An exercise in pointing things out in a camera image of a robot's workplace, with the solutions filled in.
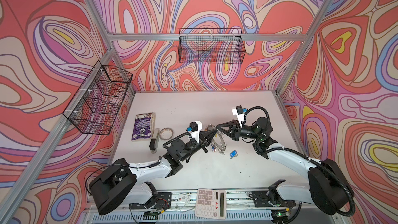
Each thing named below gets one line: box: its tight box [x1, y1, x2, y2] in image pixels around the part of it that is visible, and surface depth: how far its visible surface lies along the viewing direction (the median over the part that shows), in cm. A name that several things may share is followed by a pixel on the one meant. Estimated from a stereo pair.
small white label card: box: [177, 193, 191, 203], surface depth 75 cm
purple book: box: [131, 112, 156, 142], surface depth 100 cm
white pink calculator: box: [194, 188, 227, 220], surface depth 72 cm
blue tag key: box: [229, 149, 238, 160], surface depth 90 cm
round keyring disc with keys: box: [205, 124, 227, 156], surface depth 70 cm
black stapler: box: [149, 128, 160, 154], surface depth 92 cm
